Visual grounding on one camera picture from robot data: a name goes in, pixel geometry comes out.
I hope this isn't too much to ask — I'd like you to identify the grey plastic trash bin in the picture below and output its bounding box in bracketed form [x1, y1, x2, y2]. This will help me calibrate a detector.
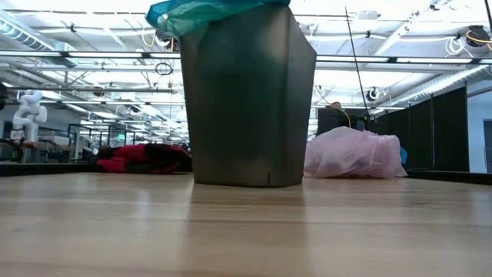
[179, 3, 318, 189]

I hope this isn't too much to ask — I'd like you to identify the pink translucent trash bag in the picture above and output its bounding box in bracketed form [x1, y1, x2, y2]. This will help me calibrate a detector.
[303, 125, 408, 180]

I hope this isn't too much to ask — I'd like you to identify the teal plastic trash bag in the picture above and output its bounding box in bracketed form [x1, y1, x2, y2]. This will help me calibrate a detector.
[145, 0, 292, 39]

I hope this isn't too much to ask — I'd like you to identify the black monitor cart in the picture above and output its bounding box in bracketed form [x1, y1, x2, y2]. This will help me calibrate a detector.
[317, 107, 371, 136]

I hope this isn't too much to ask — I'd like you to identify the red black work glove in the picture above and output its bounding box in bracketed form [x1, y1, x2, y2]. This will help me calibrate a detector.
[90, 142, 193, 175]

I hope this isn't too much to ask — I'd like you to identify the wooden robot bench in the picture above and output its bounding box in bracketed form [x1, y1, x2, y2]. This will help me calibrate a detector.
[0, 140, 77, 165]

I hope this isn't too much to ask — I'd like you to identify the black room partition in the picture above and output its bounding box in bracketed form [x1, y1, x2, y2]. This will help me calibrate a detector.
[368, 86, 470, 173]

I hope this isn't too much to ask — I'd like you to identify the yellow hanging cable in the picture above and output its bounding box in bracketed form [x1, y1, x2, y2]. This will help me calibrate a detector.
[318, 92, 353, 128]

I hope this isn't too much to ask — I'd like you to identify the thin black hanging cable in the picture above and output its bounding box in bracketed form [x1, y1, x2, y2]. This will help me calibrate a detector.
[344, 6, 371, 116]

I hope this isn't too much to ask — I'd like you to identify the ceiling cable reel yellow cord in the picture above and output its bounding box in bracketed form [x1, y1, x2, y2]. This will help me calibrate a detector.
[459, 25, 492, 50]

